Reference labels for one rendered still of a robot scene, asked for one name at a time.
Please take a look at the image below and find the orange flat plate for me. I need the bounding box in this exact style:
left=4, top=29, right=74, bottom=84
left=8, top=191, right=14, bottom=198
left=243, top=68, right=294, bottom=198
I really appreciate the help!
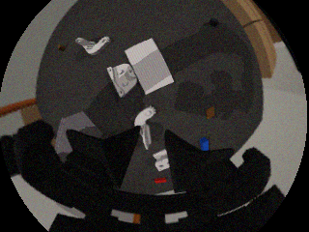
left=206, top=106, right=215, bottom=119

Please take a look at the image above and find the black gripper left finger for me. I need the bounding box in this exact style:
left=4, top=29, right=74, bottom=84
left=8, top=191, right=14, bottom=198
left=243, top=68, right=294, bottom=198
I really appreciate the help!
left=66, top=127, right=140, bottom=189

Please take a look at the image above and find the blue rectangular block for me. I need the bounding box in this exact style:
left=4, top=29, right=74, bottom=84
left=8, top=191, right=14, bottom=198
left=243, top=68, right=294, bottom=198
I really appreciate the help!
left=200, top=138, right=209, bottom=151

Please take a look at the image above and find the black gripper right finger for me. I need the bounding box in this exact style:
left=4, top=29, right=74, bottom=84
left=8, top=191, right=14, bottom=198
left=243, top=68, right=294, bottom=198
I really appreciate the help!
left=163, top=130, right=236, bottom=193

